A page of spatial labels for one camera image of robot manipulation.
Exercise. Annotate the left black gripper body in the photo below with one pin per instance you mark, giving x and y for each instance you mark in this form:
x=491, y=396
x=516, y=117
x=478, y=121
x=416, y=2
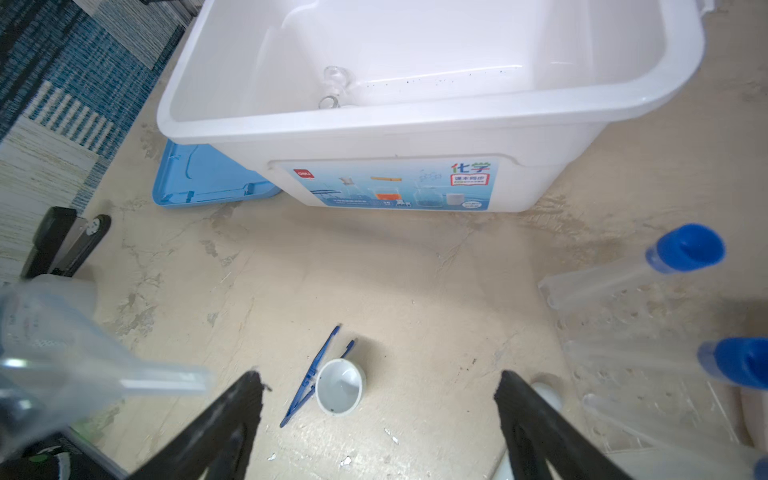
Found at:
x=60, y=455

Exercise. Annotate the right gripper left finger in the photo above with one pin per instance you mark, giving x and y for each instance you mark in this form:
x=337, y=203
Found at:
x=219, y=442

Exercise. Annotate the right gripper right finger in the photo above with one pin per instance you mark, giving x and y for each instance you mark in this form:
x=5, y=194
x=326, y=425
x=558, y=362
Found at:
x=541, y=441

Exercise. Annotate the blue-capped test tube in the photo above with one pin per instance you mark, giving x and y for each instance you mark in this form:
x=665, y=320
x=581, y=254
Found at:
x=688, y=248
x=739, y=361
x=733, y=461

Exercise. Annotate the white plastic storage bin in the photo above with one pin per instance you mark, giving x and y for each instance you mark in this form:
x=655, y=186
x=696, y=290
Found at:
x=463, y=105

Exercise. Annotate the white ceramic pestle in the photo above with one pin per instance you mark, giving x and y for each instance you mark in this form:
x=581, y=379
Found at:
x=554, y=399

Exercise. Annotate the blue plastic tweezers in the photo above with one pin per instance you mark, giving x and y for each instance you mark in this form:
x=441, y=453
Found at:
x=306, y=390

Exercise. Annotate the small white mortar bowl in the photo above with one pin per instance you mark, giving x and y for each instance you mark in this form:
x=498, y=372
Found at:
x=340, y=387

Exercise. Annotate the black stapler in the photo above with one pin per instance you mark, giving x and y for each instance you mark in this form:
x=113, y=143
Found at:
x=63, y=242

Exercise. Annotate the pink calculator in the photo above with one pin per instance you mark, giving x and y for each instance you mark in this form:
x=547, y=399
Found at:
x=754, y=407

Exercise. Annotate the blue plastic bin lid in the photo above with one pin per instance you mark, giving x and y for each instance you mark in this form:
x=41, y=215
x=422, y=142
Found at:
x=196, y=175

